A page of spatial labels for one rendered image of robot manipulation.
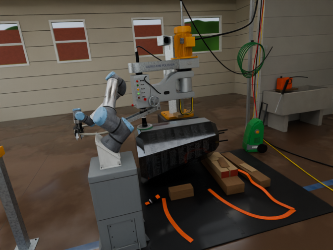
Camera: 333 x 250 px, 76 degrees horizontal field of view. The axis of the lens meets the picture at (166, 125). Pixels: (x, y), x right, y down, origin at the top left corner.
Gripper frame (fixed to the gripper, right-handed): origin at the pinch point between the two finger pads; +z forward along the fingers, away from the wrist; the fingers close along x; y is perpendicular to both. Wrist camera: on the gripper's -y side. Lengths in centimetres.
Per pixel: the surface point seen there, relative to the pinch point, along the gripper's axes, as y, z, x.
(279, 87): 138, -35, 417
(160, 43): -2, -117, 157
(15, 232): 14, 68, -82
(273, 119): 139, 36, 398
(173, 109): 16, -8, 171
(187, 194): 108, 72, 75
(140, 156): 53, 25, 49
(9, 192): 14, 25, -80
